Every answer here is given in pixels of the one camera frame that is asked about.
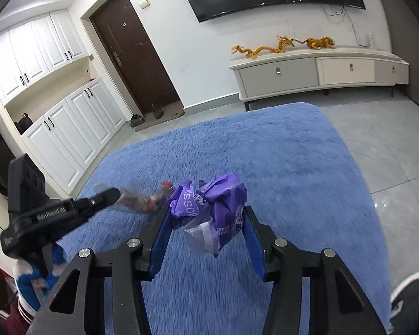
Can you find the brown door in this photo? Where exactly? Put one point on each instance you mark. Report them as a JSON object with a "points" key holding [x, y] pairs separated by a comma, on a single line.
{"points": [[139, 52]]}

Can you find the brown handbag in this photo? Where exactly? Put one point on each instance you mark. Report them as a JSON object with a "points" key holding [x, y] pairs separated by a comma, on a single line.
{"points": [[23, 124]]}

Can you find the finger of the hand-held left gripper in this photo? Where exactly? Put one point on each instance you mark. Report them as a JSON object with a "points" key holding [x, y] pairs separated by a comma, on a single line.
{"points": [[101, 199]]}

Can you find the clear wrapper with red print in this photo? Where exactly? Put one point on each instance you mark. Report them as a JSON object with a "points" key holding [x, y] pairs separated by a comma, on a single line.
{"points": [[136, 202]]}

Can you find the golden tiger ornament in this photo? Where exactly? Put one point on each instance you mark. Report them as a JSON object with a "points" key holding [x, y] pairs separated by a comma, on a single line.
{"points": [[319, 43]]}

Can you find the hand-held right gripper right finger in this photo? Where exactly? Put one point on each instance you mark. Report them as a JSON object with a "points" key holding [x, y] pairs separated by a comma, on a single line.
{"points": [[253, 253]]}

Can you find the golden dragon ornament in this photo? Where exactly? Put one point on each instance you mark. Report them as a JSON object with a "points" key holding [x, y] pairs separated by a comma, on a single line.
{"points": [[262, 49]]}

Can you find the brown doormat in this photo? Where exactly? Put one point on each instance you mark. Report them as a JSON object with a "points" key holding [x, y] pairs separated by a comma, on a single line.
{"points": [[171, 117]]}

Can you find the blue fluffy blanket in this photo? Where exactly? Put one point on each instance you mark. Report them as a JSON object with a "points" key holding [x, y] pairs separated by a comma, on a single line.
{"points": [[265, 153]]}

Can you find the dark shoe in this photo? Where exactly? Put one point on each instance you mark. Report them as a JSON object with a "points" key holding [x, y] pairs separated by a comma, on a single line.
{"points": [[137, 120], [157, 111]]}

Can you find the white panelled cupboard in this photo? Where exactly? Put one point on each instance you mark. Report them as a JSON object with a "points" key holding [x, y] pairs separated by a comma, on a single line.
{"points": [[73, 122]]}

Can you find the white light switch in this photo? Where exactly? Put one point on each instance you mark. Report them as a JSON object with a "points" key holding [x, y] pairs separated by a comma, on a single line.
{"points": [[144, 3]]}

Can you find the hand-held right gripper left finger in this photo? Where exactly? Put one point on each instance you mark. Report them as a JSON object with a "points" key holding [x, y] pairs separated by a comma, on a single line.
{"points": [[159, 246]]}

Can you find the purple plastic bag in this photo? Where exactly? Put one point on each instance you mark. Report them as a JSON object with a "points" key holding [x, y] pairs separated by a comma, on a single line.
{"points": [[223, 206]]}

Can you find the person's black sneaker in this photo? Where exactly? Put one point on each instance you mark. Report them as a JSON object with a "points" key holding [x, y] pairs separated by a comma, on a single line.
{"points": [[412, 300]]}

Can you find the white television cabinet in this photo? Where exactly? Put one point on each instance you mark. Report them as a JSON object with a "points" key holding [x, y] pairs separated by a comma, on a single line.
{"points": [[279, 76]]}

